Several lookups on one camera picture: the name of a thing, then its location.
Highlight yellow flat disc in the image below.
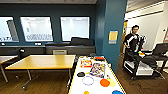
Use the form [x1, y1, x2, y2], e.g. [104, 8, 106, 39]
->
[108, 79, 118, 88]

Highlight black laptop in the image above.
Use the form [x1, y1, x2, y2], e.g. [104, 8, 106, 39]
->
[152, 42, 168, 57]

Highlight yellow wall sign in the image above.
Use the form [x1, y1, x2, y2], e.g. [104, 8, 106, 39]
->
[108, 30, 119, 45]

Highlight dark bench cushion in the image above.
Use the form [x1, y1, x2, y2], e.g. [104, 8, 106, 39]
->
[70, 36, 95, 47]

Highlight yellow gaming table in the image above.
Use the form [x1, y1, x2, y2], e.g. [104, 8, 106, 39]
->
[67, 55, 128, 94]

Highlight yellow wooden table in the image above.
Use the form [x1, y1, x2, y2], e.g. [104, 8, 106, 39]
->
[0, 55, 18, 83]
[4, 54, 77, 91]

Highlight blue bowl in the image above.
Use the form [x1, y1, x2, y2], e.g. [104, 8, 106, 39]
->
[111, 89, 124, 94]

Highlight person in dark shirt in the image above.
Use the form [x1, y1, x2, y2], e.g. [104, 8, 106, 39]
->
[123, 24, 147, 54]

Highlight black flat disc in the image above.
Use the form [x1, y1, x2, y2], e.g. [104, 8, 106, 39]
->
[76, 71, 86, 78]

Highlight red game box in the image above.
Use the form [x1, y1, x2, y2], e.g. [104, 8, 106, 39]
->
[80, 58, 94, 68]

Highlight small white sill box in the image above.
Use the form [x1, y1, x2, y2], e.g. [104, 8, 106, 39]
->
[34, 42, 42, 46]

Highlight small red game piece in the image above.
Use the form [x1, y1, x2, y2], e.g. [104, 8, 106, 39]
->
[94, 56, 106, 62]

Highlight white cart box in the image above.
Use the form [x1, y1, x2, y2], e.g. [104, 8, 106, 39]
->
[124, 61, 155, 77]

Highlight small orange game piece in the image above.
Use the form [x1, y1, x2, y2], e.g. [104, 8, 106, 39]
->
[99, 78, 111, 88]

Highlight dark wall bench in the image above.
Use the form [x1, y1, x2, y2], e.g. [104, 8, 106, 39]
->
[0, 42, 96, 56]

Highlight colourful snack packets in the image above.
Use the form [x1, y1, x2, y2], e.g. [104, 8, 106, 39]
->
[89, 62, 107, 79]

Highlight black wheeled cart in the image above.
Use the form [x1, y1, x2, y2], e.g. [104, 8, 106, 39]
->
[122, 42, 168, 81]

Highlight grey chair back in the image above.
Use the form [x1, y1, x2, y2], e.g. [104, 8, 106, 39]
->
[52, 49, 68, 55]

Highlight bright wall window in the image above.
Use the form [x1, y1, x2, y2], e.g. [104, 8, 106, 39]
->
[19, 16, 54, 43]
[60, 16, 91, 42]
[0, 16, 20, 43]

